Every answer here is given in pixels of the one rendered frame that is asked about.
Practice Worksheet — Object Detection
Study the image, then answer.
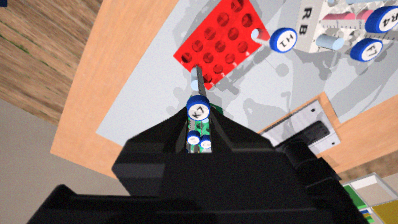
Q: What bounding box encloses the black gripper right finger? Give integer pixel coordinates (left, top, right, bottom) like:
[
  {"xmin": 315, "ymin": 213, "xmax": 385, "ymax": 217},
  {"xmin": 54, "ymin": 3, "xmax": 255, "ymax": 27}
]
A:
[{"xmin": 209, "ymin": 106, "xmax": 276, "ymax": 152}]

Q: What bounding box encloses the white test tube rack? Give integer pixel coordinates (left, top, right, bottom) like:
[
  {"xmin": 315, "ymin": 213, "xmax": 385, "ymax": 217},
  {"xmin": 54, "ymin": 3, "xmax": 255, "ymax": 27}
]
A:
[{"xmin": 293, "ymin": 0, "xmax": 398, "ymax": 53}]

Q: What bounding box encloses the grey bench mat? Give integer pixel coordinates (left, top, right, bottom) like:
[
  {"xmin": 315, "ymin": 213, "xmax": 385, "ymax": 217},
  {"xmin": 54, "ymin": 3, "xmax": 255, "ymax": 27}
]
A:
[{"xmin": 95, "ymin": 0, "xmax": 398, "ymax": 146}]

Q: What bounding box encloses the green tube rack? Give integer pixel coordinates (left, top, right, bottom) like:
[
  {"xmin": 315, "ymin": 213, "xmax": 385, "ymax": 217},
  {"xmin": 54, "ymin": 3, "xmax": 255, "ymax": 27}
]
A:
[{"xmin": 188, "ymin": 103, "xmax": 224, "ymax": 152}]

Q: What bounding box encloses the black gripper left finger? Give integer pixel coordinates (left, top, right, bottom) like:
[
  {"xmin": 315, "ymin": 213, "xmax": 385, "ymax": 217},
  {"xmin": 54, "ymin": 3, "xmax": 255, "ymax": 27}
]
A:
[{"xmin": 120, "ymin": 106, "xmax": 188, "ymax": 153}]

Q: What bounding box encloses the red tube rack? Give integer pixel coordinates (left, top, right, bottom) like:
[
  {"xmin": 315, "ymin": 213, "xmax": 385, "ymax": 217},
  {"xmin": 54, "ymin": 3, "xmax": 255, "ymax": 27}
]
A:
[{"xmin": 173, "ymin": 0, "xmax": 266, "ymax": 90}]

